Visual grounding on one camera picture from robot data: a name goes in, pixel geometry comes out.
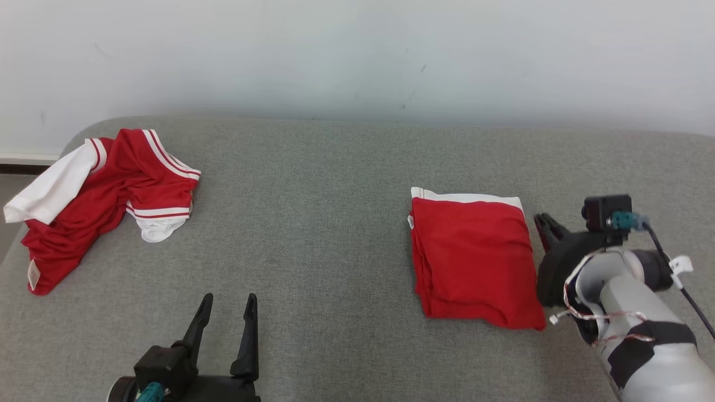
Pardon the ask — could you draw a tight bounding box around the thin red white wire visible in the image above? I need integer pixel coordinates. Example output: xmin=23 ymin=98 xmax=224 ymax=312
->
xmin=549 ymin=251 xmax=655 ymax=344

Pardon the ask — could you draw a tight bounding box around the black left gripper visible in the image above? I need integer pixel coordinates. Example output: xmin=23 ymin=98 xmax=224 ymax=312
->
xmin=109 ymin=293 xmax=261 ymax=402

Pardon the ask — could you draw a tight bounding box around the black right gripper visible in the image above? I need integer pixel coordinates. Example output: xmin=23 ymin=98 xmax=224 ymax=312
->
xmin=533 ymin=213 xmax=623 ymax=307

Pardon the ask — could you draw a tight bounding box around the thin black camera cable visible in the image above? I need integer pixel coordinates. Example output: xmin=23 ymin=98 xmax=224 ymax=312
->
xmin=641 ymin=221 xmax=715 ymax=340

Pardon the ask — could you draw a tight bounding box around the grey fabric sofa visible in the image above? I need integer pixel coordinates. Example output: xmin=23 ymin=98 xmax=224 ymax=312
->
xmin=0 ymin=116 xmax=715 ymax=402

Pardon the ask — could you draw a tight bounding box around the red shirt with white sleeves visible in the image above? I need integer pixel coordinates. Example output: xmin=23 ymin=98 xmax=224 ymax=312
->
xmin=3 ymin=128 xmax=202 ymax=295

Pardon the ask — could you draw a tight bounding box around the red shirt with white hem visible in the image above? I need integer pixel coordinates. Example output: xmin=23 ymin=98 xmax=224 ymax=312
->
xmin=409 ymin=187 xmax=547 ymax=331

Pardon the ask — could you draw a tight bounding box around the wall baseboard strip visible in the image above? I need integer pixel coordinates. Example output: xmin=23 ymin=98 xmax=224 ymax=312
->
xmin=0 ymin=150 xmax=61 ymax=175

